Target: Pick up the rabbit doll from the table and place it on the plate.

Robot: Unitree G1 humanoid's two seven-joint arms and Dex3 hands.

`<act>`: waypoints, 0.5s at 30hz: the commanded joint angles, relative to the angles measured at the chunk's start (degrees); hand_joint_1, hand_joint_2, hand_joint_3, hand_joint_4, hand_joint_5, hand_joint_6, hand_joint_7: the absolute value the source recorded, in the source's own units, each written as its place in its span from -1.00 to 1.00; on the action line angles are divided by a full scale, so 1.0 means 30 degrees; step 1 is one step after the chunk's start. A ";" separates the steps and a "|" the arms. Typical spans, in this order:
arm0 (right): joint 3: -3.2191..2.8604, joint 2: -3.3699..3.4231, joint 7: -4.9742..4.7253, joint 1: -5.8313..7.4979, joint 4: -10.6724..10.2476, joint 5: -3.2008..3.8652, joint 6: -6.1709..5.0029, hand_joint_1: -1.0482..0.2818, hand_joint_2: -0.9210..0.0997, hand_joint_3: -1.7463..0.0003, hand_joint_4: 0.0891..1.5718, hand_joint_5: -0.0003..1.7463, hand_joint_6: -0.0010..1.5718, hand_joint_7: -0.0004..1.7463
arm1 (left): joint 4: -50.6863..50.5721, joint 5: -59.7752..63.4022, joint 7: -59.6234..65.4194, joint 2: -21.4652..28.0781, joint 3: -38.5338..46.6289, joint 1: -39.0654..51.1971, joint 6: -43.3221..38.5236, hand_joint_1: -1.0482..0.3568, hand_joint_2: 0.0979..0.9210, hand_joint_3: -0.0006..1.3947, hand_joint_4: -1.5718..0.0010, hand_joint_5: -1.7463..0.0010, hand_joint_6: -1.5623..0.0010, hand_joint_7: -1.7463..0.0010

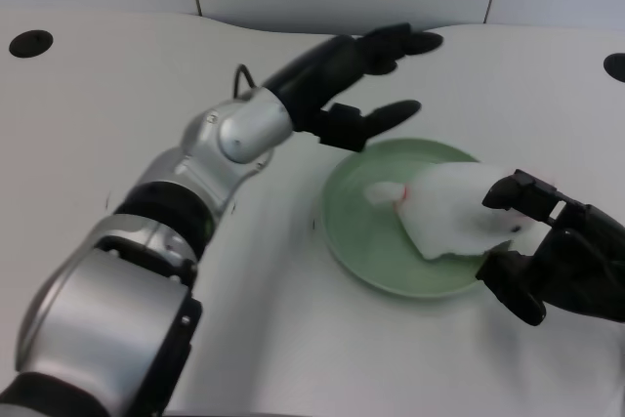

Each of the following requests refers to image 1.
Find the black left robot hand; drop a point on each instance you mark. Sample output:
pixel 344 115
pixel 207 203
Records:
pixel 342 80

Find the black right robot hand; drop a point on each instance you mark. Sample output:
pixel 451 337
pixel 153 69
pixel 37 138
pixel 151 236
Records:
pixel 561 261

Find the white rabbit doll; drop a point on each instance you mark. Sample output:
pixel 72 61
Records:
pixel 449 212

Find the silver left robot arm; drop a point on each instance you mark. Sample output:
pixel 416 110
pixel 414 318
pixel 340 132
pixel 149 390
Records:
pixel 146 251

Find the green round plate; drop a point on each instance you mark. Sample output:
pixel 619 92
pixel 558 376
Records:
pixel 366 221

